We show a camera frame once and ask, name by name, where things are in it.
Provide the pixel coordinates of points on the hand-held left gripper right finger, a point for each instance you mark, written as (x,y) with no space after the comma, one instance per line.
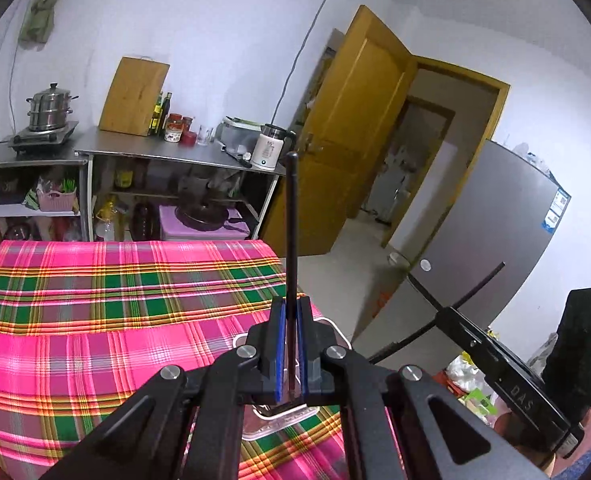
(303,350)

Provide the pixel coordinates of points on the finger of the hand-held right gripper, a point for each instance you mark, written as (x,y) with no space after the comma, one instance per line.
(468,345)

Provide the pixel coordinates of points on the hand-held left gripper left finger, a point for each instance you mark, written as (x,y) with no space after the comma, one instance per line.
(278,350)

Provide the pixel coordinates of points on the black chopstick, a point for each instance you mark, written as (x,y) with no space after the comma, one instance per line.
(480,282)
(291,210)

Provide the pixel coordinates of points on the pink plastic utensil holder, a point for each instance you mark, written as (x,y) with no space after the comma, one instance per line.
(275,422)

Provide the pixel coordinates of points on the white plastic bag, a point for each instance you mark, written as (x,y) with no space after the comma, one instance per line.
(468,377)

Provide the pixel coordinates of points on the round white fridge magnet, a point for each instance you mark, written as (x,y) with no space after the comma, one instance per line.
(426,265)

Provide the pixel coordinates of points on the grey refrigerator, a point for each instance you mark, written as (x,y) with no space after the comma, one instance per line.
(475,220)

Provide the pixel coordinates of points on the black wok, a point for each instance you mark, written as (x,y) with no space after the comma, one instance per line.
(200,217)

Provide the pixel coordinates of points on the blue white fridge sticker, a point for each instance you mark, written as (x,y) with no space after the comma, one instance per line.
(557,209)

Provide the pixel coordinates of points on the pink green plaid tablecloth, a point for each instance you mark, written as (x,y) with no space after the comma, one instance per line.
(100,310)

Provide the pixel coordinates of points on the dark glass jar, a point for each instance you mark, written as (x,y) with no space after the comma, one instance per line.
(143,222)

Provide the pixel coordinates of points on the crumpled clear plastic bag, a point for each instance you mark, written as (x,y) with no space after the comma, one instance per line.
(530,157)

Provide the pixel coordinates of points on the white electric kettle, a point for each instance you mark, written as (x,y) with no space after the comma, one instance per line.
(268,150)

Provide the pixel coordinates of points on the yellow oil bottle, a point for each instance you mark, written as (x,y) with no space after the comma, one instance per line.
(106,225)

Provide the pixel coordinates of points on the yellow wooden door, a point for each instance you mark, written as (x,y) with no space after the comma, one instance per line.
(345,135)

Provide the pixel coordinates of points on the clear drinking glass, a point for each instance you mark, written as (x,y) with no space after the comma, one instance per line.
(204,136)

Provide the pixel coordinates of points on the red cup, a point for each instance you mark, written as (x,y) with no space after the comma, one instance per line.
(189,138)

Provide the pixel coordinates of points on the steel kitchen table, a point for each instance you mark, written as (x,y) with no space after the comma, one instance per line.
(140,150)

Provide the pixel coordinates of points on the red lid sauce jar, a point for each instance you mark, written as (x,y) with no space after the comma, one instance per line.
(173,130)

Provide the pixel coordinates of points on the dark oil bottle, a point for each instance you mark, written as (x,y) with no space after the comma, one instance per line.
(154,120)
(166,110)

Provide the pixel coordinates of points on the pink plastic basket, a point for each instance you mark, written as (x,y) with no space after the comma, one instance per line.
(58,202)

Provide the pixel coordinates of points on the wooden cutting board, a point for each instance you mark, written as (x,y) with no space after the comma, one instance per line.
(133,95)

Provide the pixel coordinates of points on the low steel shelf unit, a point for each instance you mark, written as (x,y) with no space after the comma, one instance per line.
(25,162)

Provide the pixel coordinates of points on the steel steamer pot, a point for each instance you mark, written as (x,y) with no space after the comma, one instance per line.
(50,110)

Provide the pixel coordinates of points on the green hanging cloth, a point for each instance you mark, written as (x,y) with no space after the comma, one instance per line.
(40,15)

